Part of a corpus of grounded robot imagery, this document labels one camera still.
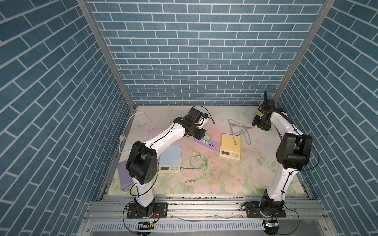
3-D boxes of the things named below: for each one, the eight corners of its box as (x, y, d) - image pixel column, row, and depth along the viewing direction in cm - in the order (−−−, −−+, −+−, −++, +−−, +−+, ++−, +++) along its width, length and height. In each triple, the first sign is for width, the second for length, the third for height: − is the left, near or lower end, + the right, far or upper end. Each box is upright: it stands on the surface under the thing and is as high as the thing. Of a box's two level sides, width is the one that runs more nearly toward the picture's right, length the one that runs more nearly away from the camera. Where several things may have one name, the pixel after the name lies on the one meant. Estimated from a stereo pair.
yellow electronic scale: (219, 156, 95) (219, 154, 93) (221, 135, 106) (221, 132, 104) (239, 160, 94) (240, 158, 91) (239, 138, 105) (240, 135, 102)
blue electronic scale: (158, 173, 88) (157, 171, 86) (162, 147, 99) (161, 145, 97) (180, 173, 88) (179, 171, 86) (182, 147, 99) (181, 145, 97)
